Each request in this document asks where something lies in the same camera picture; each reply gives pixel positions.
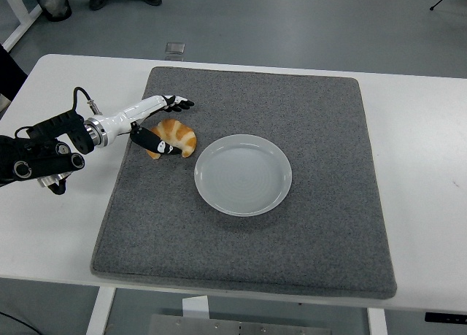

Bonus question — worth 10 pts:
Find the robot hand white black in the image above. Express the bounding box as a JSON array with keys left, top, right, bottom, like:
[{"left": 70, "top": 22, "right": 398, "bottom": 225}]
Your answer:
[{"left": 96, "top": 93, "right": 196, "bottom": 158}]

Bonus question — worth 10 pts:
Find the croissant bread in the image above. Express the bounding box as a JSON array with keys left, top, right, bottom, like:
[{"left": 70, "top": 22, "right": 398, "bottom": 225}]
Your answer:
[{"left": 147, "top": 118, "right": 198, "bottom": 160}]

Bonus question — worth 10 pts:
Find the grey round plate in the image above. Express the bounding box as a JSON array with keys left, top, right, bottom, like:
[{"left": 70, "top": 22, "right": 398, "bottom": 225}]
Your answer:
[{"left": 193, "top": 133, "right": 293, "bottom": 217}]

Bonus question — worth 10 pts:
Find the grey metal plate with screws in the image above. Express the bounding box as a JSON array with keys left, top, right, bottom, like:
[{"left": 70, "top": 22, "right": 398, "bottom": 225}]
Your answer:
[{"left": 147, "top": 314, "right": 323, "bottom": 335}]

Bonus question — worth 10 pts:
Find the person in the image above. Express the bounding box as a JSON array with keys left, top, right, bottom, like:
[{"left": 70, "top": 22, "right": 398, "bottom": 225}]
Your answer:
[{"left": 0, "top": 44, "right": 29, "bottom": 112}]

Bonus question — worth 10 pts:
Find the dark mesh trash bin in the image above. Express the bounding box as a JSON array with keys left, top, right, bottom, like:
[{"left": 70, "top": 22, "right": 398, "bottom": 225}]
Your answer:
[{"left": 28, "top": 0, "right": 73, "bottom": 23}]

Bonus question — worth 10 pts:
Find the grey felt mat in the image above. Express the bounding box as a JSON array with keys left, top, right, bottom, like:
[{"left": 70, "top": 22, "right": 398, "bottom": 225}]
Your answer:
[{"left": 90, "top": 66, "right": 398, "bottom": 300}]

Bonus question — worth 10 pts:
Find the white table leg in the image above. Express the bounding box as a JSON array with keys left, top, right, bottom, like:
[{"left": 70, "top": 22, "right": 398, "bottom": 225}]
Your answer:
[
  {"left": 86, "top": 286, "right": 117, "bottom": 335},
  {"left": 366, "top": 307, "right": 388, "bottom": 335}
]

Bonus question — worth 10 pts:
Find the black table control panel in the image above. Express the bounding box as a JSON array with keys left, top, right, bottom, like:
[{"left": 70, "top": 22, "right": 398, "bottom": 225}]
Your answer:
[{"left": 424, "top": 312, "right": 467, "bottom": 323}]

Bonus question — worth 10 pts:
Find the white desk frame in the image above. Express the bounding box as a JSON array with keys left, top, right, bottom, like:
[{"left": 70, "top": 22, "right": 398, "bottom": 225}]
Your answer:
[{"left": 0, "top": 0, "right": 43, "bottom": 55}]

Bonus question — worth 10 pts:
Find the white table centre bracket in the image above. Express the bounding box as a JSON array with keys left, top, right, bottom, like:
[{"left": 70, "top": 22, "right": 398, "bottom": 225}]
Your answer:
[{"left": 181, "top": 296, "right": 209, "bottom": 318}]

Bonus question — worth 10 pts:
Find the black floor cable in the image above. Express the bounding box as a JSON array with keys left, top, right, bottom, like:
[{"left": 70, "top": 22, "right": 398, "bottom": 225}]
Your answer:
[{"left": 0, "top": 307, "right": 38, "bottom": 335}]

